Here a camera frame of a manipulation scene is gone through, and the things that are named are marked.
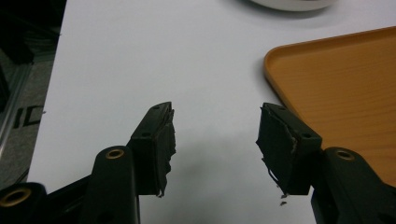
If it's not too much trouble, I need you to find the white bowl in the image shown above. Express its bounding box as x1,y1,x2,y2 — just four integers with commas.
248,0,338,13

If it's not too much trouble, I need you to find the orange wood-grain tray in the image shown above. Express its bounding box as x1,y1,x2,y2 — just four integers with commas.
263,25,396,189

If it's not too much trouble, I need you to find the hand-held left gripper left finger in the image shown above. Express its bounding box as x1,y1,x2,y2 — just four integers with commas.
81,101,177,224

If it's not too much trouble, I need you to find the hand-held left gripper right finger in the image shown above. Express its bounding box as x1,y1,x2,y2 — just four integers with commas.
255,102,396,224

